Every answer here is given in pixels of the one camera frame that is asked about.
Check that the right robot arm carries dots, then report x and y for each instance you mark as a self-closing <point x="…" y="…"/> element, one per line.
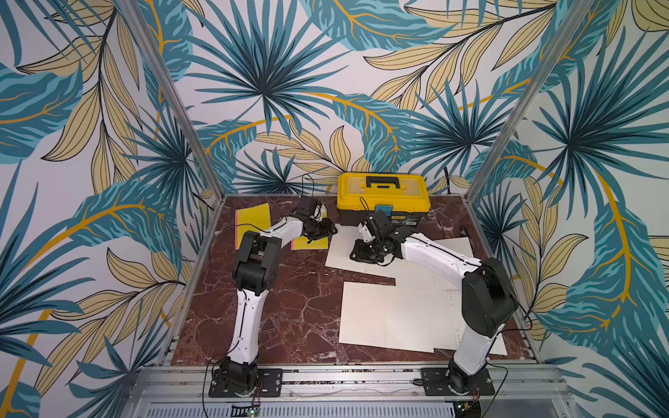
<point x="488" y="300"/>

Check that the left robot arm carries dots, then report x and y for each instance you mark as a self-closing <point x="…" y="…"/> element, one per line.
<point x="255" y="271"/>

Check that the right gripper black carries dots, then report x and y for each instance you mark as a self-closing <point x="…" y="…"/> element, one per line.
<point x="369" y="251"/>

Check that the yellow black toolbox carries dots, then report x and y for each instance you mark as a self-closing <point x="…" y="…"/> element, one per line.
<point x="404" y="198"/>

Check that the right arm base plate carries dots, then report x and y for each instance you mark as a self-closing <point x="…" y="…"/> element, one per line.
<point x="442" y="381"/>

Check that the aluminium front rail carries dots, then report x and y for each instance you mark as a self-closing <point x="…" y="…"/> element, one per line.
<point x="365" y="390"/>

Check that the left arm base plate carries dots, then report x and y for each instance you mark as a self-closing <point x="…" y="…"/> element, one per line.
<point x="228" y="383"/>

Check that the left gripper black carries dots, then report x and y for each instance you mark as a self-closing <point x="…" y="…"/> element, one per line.
<point x="327" y="229"/>

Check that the yellow cover notebook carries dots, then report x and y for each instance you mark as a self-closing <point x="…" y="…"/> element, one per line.
<point x="313" y="243"/>
<point x="251" y="219"/>

